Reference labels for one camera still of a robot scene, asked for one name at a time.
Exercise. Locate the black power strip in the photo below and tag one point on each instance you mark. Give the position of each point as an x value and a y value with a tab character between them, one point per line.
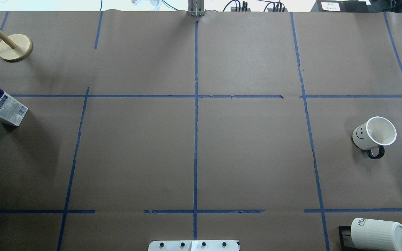
277	6
240	6

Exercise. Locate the black wire mug rack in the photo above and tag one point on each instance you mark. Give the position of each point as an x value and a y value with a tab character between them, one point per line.
345	231

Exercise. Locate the wooden mug tree stand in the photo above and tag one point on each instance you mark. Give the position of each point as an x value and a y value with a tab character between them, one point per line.
16	47

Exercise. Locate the white smiley face mug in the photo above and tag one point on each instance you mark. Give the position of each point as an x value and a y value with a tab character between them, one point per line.
374	135

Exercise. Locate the white ribbed mug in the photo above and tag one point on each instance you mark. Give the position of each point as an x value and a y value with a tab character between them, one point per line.
376	235

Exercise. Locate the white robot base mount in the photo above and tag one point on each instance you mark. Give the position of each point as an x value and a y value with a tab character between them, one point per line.
194	245

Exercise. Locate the aluminium frame post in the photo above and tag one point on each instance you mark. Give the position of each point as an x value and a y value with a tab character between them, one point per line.
196	8

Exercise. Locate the black box with label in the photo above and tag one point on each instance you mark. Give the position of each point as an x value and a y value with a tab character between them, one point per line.
340	6

